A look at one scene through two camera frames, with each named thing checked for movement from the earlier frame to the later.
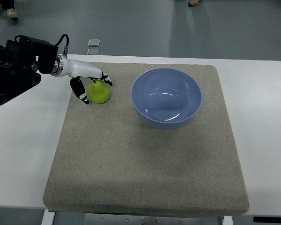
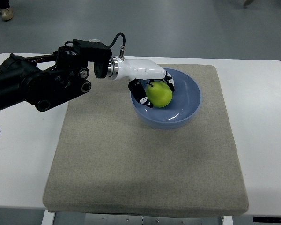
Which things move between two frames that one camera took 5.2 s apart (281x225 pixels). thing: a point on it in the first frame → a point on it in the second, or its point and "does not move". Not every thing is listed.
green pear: (99, 92) → (159, 93)
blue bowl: (166, 98) does not move
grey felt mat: (107, 158) does not move
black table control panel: (272, 220) does not move
